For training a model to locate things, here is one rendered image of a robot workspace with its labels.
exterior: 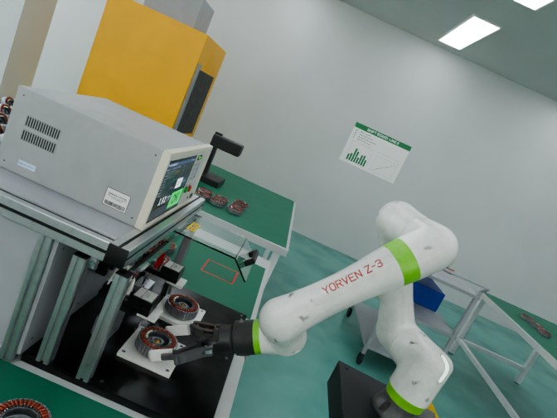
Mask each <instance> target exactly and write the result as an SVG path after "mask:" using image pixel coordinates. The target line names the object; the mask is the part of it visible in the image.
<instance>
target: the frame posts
mask: <svg viewBox="0 0 557 418"><path fill-rule="evenodd" d="M191 242H192V240H191V239H188V238H186V237H185V236H183V239H182V243H181V244H180V246H179V249H178V251H177V254H176V257H175V259H174V261H173V262H175V263H177V264H179V265H182V263H183V261H184V259H185V257H186V253H187V251H188V249H189V247H190V244H191ZM90 257H91V256H90V255H87V254H85V253H83V252H81V251H79V250H78V251H76V252H75V253H74V254H73V256H72V259H71V262H70V265H69V268H68V270H67V273H66V276H65V279H64V282H63V285H62V287H61V291H60V293H59V296H58V298H57V301H56V305H55V307H54V309H53V312H52V315H51V319H50V321H49V323H48V326H47V329H46V332H45V335H44V338H43V340H42V342H41V346H40V349H39V352H38V354H37V356H36V361H38V362H40V361H44V362H43V364H45V365H48V364H49V363H50V362H51V361H53V360H54V359H55V356H56V353H57V350H58V348H59V346H60V343H61V339H62V337H63V334H64V332H65V328H66V325H67V324H68V321H69V318H70V315H71V312H72V309H73V308H74V305H75V301H76V299H77V296H78V294H79V292H80V287H81V285H82V283H83V280H84V278H85V274H86V271H87V269H88V267H87V265H88V264H89V261H90ZM132 277H133V272H131V271H128V270H126V269H122V270H118V271H116V272H115V276H114V279H113V281H112V284H111V286H110V288H109V292H108V294H107V297H106V299H105V301H104V305H103V308H102V309H101V312H100V314H99V318H98V320H97V323H96V325H95V327H94V331H93V333H92V335H91V338H90V341H89V344H88V346H87V348H86V350H85V355H84V356H83V359H82V361H81V364H80V367H79V370H78V372H77V374H76V377H75V378H77V379H81V378H83V382H86V383H87V382H88V381H89V380H90V378H92V376H93V375H94V372H95V369H96V367H97V365H98V363H99V360H100V357H101V355H102V352H103V350H104V347H105V344H106V343H107V340H108V338H109V334H110V332H111V329H112V327H113V325H114V321H115V319H116V317H117V315H118V312H119V309H120V307H121V304H122V302H123V300H124V296H125V294H126V292H127V289H128V286H129V284H130V281H131V279H132Z"/></svg>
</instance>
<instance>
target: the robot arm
mask: <svg viewBox="0 0 557 418"><path fill-rule="evenodd" d="M376 228H377V234H378V240H379V247H380V248H378V249H377V250H374V251H373V252H371V253H370V254H369V255H366V256H365V257H363V258H361V259H360V260H358V261H357V262H355V263H353V264H352V265H349V266H347V267H346V268H345V269H343V270H340V271H338V272H336V273H335V274H333V275H330V276H328V277H326V278H325V279H322V280H320V281H318V282H316V283H314V284H310V285H309V286H306V287H304V288H301V289H298V290H295V291H293V292H291V293H288V294H284V295H281V296H278V297H276V298H273V299H271V300H269V301H268V302H266V303H265V304H264V306H263V307H262V309H261V310H260V312H259V319H248V320H243V319H242V318H241V319H240V320H236V321H235V322H234V325H233V324H222V325H221V324H220V323H218V324H213V323H206V322H201V321H196V320H195V321H193V323H191V324H188V325H175V326H166V331H167V330H168V331H169V332H171V333H172V334H173V335H174V336H182V335H192V334H195V335H196V336H198V337H201V338H200V339H198V340H196V342H195V343H193V344H190V345H188V346H185V347H184V348H180V349H177V350H175V349H174V348H170V349H156V350H148V356H149V361H150V362H157V361H171V360H173V361H174V365H175V366H176V365H179V364H183V363H185V362H190V361H193V360H196V359H199V358H203V357H211V356H213V354H212V350H214V349H219V350H220V352H221V353H231V352H235V355H236V356H241V357H242V356H244V357H245V359H248V356H250V355H259V354H273V355H279V356H284V357H290V356H293V355H295V354H297V353H299V352H300V351H301V350H302V349H303V347H304V345H305V343H306V341H307V330H308V329H310V328H311V327H313V326H315V325H316V324H318V323H320V322H321V321H323V320H325V319H327V318H329V317H331V316H332V315H334V314H337V313H339V312H341V311H342V310H344V309H348V308H350V307H351V306H353V305H355V304H358V303H360V302H363V301H365V300H368V299H371V298H374V297H375V296H378V295H380V307H379V313H378V319H377V324H376V328H375V332H376V337H377V338H378V340H379V342H380V344H381V345H382V347H383V348H384V349H385V350H386V351H387V352H388V354H389V355H390V357H391V358H392V359H393V361H394V362H395V364H396V369H395V370H394V372H393V374H392V375H391V377H390V379H389V382H388V384H387V386H386V387H385V389H383V390H382V391H380V392H377V393H376V394H375V395H374V397H373V399H372V403H373V406H374V408H375V410H376V412H377V413H378V415H379V416H380V417H381V418H435V414H434V413H433V412H432V411H431V410H429V409H427V408H428V407H429V405H430V404H431V402H432V401H433V399H434V398H435V397H436V395H437V394H438V392H439V391H440V389H441V388H442V387H443V385H444V383H445V382H446V381H447V380H448V378H449V376H450V375H451V373H452V372H453V363H452V361H451V359H450V358H449V356H448V355H447V354H446V353H445V352H444V351H443V350H442V349H441V348H440V347H438V346H437V345H436V344H435V343H434V342H433V341H432V340H431V339H430V338H429V337H428V336H427V335H426V334H425V333H424V332H423V331H422V330H421V329H420V328H419V327H418V326H417V325H416V323H415V320H414V298H413V282H415V281H418V280H420V279H423V278H425V277H427V276H430V275H432V274H434V273H437V272H439V271H440V270H443V269H445V268H447V267H449V266H450V265H451V264H452V263H453V262H454V261H455V259H456V257H457V255H458V240H457V238H456V236H455V235H454V234H453V232H452V231H451V230H450V229H448V228H447V227H446V226H443V225H441V224H439V223H437V222H436V221H433V220H431V219H429V218H427V217H426V216H425V215H423V214H422V213H420V212H419V211H418V210H416V209H415V208H414V207H413V206H411V205H410V204H409V203H407V202H402V201H395V202H389V203H387V204H385V205H384V206H383V207H382V208H381V209H380V210H379V212H378V214H377V217H376ZM198 325H199V326H198Z"/></svg>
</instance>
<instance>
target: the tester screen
mask: <svg viewBox="0 0 557 418"><path fill-rule="evenodd" d="M195 159H196V158H192V159H188V160H185V161H181V162H178V163H172V164H169V166H168V168H167V171H166V174H165V176H164V179H163V181H162V185H161V186H160V189H159V191H158V194H157V197H156V200H155V202H154V204H153V208H152V210H151V212H152V211H154V210H156V209H158V208H159V207H162V206H164V205H166V204H167V205H168V203H169V201H170V198H171V196H172V193H173V192H176V191H178V190H180V189H182V188H184V186H185V184H184V185H182V186H180V187H177V188H175V186H176V184H177V180H178V179H179V178H181V177H185V176H187V175H188V176H189V173H190V171H191V168H192V166H193V163H194V162H195ZM174 188H175V189H174ZM166 195H167V199H166V201H165V203H163V204H162V205H160V206H158V207H157V204H158V202H159V200H160V198H162V197H165V196H166ZM176 204H177V203H176ZM176 204H175V205H176ZM175 205H173V206H171V207H174V206H175ZM171 207H169V208H171ZM169 208H168V209H169ZM168 209H167V207H166V208H165V209H164V210H162V211H160V212H158V213H157V214H155V215H153V216H150V214H151V212H150V214H149V216H150V217H148V221H149V220H151V219H152V218H154V217H155V216H157V215H159V214H161V213H163V212H164V211H166V210H168Z"/></svg>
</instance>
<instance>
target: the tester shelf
mask: <svg viewBox="0 0 557 418"><path fill-rule="evenodd" d="M205 200H206V199H205V198H202V197H199V196H197V195H195V194H194V195H193V197H192V199H191V201H190V202H188V203H187V204H185V205H184V206H182V207H180V208H178V209H177V210H175V211H174V212H172V213H171V214H169V215H167V216H165V217H163V219H161V220H159V221H157V222H156V223H154V224H152V225H151V226H149V227H148V228H146V229H145V230H143V231H140V230H139V229H137V228H135V227H134V226H131V225H129V224H127V223H125V222H123V221H120V220H118V219H116V218H114V217H111V216H109V215H107V214H105V213H103V212H101V211H98V210H96V209H94V208H92V207H89V206H86V205H85V204H83V203H81V202H78V201H76V200H74V199H72V198H69V197H67V196H65V195H63V194H60V193H58V192H56V191H54V190H51V189H50V188H48V187H44V186H42V185H41V184H39V183H37V182H33V181H32V180H30V179H28V178H25V177H23V176H21V175H18V174H16V173H14V172H12V171H9V170H7V169H6V168H2V167H0V216H3V217H6V218H7V219H9V220H11V221H15V222H16V223H18V224H20V225H23V226H25V227H27V228H30V229H32V230H34V231H36V232H39V233H41V234H42V235H44V236H48V237H50V238H51V239H53V240H56V241H59V242H60V243H63V244H65V245H67V246H70V247H72V248H74V249H76V250H79V251H81V252H83V253H85V254H87V255H90V256H92V257H94V258H96V259H98V260H101V261H103V262H104V263H106V264H109V265H112V266H113V267H115V268H118V269H120V270H122V269H123V268H125V267H126V266H127V265H129V264H130V263H132V262H133V261H134V260H136V259H137V258H138V257H139V256H140V255H142V254H143V253H145V252H146V251H147V250H149V249H150V248H151V247H153V246H154V245H156V244H157V243H158V242H159V241H160V240H162V239H163V238H164V237H166V236H167V235H169V234H170V233H171V232H173V231H174V230H176V229H177V228H178V227H179V226H180V225H182V224H183V223H184V222H186V221H187V220H188V219H190V218H191V217H192V216H194V215H195V214H197V213H198V212H199V211H200V210H201V209H202V207H203V205H204V202H205Z"/></svg>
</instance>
